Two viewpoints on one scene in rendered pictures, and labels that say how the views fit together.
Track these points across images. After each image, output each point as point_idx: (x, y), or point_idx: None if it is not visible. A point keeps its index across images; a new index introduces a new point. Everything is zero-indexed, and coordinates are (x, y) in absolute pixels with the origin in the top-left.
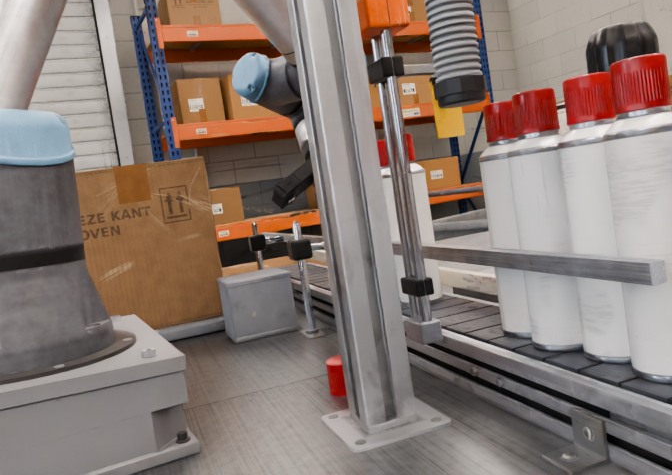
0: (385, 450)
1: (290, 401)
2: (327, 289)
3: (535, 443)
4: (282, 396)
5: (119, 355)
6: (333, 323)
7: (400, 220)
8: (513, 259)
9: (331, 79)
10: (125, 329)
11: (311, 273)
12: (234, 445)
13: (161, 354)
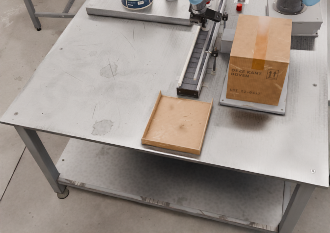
0: None
1: (248, 11)
2: (212, 35)
3: None
4: (248, 13)
5: None
6: (216, 36)
7: None
8: None
9: None
10: (273, 11)
11: (197, 59)
12: (261, 5)
13: None
